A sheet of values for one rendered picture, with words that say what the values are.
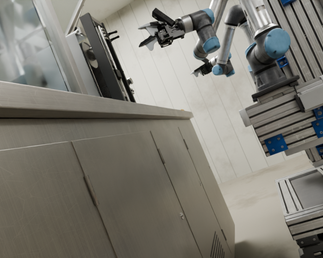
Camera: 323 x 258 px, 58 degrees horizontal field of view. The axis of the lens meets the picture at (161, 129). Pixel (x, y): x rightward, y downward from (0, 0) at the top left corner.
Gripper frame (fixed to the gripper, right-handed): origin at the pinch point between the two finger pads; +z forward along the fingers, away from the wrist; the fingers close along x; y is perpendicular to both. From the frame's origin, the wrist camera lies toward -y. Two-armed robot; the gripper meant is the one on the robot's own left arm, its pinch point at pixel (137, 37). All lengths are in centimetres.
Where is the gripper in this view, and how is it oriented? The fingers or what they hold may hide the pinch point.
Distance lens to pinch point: 135.6
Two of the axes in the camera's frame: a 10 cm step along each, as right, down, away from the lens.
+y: 3.9, 9.0, -2.0
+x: -0.5, 2.4, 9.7
